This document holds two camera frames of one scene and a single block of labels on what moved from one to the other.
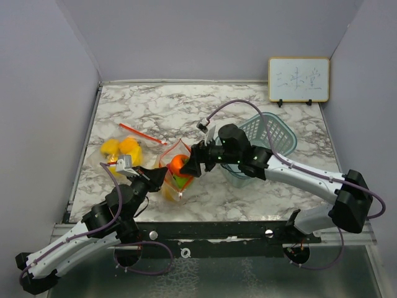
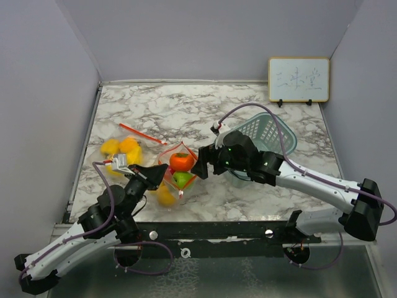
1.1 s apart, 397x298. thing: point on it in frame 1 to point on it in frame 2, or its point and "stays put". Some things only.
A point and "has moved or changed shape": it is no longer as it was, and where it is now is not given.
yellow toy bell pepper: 110,146 stays put
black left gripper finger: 152,178 stays put
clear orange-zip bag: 176,182 stays put
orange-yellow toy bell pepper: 169,192 has moved or changed shape
